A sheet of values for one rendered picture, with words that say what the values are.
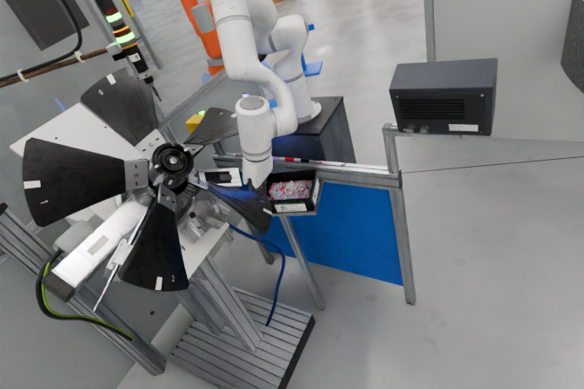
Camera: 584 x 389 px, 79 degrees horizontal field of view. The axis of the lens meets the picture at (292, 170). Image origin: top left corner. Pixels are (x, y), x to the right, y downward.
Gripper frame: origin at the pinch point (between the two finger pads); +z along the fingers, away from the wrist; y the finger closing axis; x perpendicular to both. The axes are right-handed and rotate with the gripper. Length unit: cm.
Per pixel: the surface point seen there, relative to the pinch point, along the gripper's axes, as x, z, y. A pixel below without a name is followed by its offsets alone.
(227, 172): -19.5, 8.9, -8.2
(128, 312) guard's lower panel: -68, 98, 31
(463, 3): 33, -3, -179
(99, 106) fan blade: -52, -18, 7
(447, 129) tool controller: 45, -17, -33
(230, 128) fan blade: -20.7, -5.7, -15.4
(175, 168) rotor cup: -20.9, -9.8, 11.7
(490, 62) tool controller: 49, -37, -37
